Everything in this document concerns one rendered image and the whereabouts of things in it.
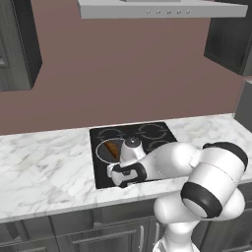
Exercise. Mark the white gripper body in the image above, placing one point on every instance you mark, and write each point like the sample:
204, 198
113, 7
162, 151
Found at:
116, 174

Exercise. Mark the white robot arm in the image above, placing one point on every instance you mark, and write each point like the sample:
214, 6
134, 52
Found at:
210, 178

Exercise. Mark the grey round pan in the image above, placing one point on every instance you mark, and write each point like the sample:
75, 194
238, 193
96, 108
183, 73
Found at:
102, 153

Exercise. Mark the brown croissant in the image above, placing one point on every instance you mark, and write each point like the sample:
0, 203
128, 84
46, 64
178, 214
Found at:
112, 148

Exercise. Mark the dark grey drawer front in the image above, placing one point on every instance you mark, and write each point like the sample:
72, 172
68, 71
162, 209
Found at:
123, 213
70, 221

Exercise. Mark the black hob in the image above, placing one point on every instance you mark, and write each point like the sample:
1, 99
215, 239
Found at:
154, 131

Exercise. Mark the grey tall cabinet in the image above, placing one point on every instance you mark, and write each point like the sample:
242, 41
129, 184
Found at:
244, 108

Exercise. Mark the grey range hood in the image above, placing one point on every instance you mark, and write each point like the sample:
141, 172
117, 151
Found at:
131, 9

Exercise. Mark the dark grey wall cupboard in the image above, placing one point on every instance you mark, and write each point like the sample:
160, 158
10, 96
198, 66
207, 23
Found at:
229, 36
19, 46

